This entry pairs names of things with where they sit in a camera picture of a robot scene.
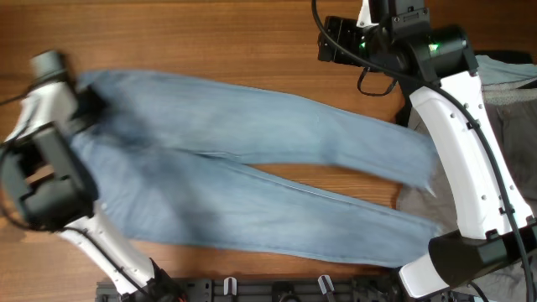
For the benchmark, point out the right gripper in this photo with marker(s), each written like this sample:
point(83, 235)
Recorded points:
point(342, 30)

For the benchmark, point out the light blue denim jeans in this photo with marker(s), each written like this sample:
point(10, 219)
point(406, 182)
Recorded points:
point(177, 160)

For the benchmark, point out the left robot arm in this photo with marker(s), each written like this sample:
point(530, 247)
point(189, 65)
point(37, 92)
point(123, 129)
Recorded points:
point(53, 191)

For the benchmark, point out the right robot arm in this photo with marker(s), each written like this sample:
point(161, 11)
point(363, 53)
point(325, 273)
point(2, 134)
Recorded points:
point(437, 72)

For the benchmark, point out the light blue folded garment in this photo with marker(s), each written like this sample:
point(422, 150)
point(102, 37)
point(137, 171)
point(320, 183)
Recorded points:
point(497, 73)

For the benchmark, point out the grey trousers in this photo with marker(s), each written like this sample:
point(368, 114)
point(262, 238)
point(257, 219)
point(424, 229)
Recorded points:
point(511, 109)

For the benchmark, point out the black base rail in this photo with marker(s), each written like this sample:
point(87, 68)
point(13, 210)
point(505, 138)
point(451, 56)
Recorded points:
point(321, 289)

